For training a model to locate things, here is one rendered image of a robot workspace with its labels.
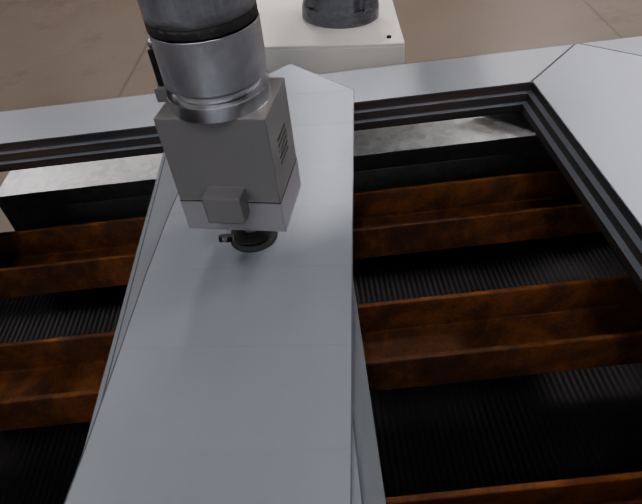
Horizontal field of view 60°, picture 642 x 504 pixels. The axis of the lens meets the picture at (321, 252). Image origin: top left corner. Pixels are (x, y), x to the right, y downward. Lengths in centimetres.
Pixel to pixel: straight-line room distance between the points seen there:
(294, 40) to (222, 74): 70
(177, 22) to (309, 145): 29
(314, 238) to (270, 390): 15
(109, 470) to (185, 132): 23
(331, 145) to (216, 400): 33
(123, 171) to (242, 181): 58
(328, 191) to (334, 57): 54
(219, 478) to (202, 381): 7
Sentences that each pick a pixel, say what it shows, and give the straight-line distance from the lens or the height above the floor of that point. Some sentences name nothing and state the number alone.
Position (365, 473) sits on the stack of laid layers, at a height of 84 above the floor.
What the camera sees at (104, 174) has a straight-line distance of 100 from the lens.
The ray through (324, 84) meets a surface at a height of 85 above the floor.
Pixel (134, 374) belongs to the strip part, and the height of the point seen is 85.
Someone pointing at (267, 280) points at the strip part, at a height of 85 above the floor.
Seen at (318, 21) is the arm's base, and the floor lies 79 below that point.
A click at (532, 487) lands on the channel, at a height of 72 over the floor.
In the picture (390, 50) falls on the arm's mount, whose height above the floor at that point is 75.
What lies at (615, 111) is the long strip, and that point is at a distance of 71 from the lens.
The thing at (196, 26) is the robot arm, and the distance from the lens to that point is 37.
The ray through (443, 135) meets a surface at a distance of 95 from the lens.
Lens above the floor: 118
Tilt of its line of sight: 43 degrees down
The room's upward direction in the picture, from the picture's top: 7 degrees counter-clockwise
